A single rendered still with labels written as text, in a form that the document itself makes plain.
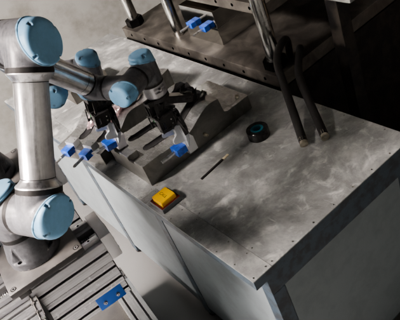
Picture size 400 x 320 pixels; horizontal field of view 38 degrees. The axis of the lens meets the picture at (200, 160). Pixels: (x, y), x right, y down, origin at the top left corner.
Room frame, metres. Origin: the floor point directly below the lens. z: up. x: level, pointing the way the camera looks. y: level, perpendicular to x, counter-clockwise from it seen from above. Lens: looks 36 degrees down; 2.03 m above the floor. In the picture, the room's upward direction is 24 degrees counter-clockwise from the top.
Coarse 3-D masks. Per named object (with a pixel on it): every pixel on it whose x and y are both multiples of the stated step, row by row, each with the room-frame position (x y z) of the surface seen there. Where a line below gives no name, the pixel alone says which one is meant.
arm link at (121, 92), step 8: (128, 72) 1.59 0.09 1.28; (136, 72) 1.58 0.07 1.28; (144, 72) 1.59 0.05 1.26; (104, 80) 1.61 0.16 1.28; (112, 80) 1.59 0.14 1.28; (120, 80) 1.56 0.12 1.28; (128, 80) 1.56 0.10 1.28; (136, 80) 1.56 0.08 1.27; (144, 80) 1.58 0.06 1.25; (104, 88) 1.59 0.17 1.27; (112, 88) 1.54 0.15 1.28; (120, 88) 1.53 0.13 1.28; (128, 88) 1.53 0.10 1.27; (136, 88) 1.54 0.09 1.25; (144, 88) 1.58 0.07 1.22; (104, 96) 1.59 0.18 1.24; (112, 96) 1.54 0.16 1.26; (120, 96) 1.53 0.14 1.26; (128, 96) 1.52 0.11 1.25; (136, 96) 1.54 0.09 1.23; (120, 104) 1.54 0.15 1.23; (128, 104) 1.52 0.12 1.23
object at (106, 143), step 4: (104, 140) 1.87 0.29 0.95; (108, 140) 1.86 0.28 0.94; (112, 140) 1.85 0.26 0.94; (116, 140) 1.84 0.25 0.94; (120, 140) 1.85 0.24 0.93; (124, 140) 1.86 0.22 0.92; (104, 144) 1.85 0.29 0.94; (108, 144) 1.84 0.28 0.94; (112, 144) 1.84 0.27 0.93; (116, 144) 1.85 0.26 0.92; (120, 144) 1.85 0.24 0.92; (124, 144) 1.86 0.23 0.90; (100, 148) 1.84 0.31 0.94; (104, 148) 1.84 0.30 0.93; (108, 148) 1.83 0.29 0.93; (112, 148) 1.84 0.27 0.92; (120, 148) 1.85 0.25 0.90; (92, 152) 1.83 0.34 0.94; (96, 152) 1.83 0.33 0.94
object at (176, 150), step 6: (192, 138) 1.64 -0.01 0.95; (174, 144) 1.66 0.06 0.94; (180, 144) 1.64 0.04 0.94; (186, 144) 1.63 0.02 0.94; (192, 144) 1.64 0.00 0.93; (174, 150) 1.63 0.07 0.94; (180, 150) 1.62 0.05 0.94; (186, 150) 1.63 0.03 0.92; (192, 150) 1.63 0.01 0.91; (168, 156) 1.62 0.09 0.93; (180, 156) 1.62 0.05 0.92; (162, 162) 1.62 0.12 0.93
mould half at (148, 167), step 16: (208, 96) 1.88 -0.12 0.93; (224, 96) 1.96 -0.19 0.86; (240, 96) 1.91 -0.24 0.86; (192, 112) 1.84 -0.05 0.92; (208, 112) 1.82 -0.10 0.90; (224, 112) 1.84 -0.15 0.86; (240, 112) 1.87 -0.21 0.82; (192, 128) 1.79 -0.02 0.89; (208, 128) 1.81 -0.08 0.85; (224, 128) 1.84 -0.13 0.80; (128, 144) 1.87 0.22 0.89; (144, 144) 1.82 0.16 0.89; (160, 144) 1.78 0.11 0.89; (128, 160) 1.79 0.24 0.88; (144, 160) 1.73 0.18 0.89; (160, 160) 1.72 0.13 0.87; (176, 160) 1.74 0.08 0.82; (144, 176) 1.71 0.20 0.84; (160, 176) 1.71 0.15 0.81
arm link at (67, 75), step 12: (60, 60) 1.57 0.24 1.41; (60, 72) 1.54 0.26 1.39; (72, 72) 1.57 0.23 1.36; (84, 72) 1.61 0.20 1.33; (60, 84) 1.56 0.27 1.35; (72, 84) 1.57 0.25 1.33; (84, 84) 1.59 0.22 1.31; (96, 84) 1.61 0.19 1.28; (84, 96) 1.62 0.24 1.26; (96, 96) 1.61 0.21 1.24
